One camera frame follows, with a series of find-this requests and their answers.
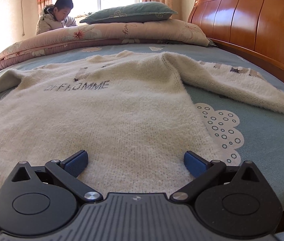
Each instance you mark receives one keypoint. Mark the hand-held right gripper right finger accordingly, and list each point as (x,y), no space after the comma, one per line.
(194,164)

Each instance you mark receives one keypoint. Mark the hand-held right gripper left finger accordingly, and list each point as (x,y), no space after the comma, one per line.
(78,163)

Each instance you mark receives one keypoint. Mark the white fuzzy sweater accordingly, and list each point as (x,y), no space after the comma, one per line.
(106,118)

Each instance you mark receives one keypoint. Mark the blue floral bed sheet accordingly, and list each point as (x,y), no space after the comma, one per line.
(257,143)

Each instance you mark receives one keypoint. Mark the pink floral folded quilt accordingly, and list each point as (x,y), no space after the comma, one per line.
(106,34)

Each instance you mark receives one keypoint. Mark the wooden headboard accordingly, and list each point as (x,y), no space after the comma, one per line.
(252,17)

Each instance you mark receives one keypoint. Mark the green pillow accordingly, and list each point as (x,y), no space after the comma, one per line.
(131,12)

